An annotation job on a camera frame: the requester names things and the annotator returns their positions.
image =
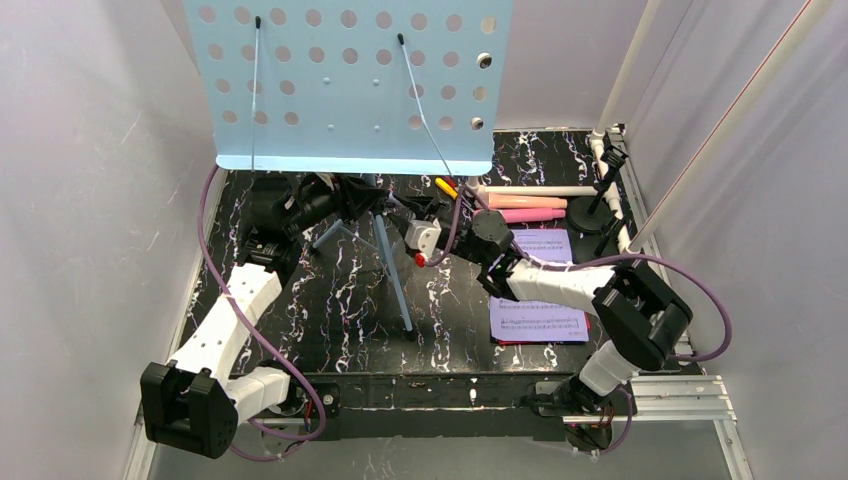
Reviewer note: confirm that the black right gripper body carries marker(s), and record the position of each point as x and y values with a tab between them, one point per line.
404	223

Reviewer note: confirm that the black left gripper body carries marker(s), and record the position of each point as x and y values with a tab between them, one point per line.
344	201

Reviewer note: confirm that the beige toy microphone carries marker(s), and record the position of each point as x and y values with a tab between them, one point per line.
506	201

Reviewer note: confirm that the pink toy microphone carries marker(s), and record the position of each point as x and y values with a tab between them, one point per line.
531	215

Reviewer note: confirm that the light blue music stand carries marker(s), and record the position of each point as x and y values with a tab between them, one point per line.
363	87

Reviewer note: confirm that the lavender sheet music page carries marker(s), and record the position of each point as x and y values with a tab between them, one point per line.
540	321

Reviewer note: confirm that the black round microphone stand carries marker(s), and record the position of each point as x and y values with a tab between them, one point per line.
593	246

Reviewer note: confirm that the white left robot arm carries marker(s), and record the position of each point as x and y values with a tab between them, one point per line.
227	372

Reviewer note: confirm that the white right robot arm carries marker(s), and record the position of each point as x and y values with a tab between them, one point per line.
641	314

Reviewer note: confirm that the white diagonal pole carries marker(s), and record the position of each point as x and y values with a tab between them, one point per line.
807	17

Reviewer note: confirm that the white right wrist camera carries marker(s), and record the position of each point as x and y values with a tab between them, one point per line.
421	240

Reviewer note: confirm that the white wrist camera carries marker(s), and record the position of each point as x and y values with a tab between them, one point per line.
328	179
421	240

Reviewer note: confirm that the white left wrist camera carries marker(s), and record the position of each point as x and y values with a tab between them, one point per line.
328	179

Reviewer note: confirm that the white PVC pipe frame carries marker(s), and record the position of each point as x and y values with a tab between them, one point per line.
606	134

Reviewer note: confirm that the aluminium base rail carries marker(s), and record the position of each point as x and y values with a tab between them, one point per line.
339	322

